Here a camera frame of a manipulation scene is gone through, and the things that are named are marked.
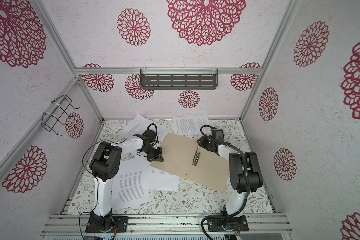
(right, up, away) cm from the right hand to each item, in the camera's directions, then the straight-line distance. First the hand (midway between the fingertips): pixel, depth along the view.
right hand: (199, 139), depth 98 cm
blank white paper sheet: (-21, -25, -10) cm, 34 cm away
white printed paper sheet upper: (-44, +11, +21) cm, 50 cm away
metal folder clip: (-2, -12, -1) cm, 12 cm away
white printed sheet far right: (-5, +11, +20) cm, 23 cm away
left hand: (-24, -14, -1) cm, 28 cm away
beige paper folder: (-10, -11, -1) cm, 15 cm away
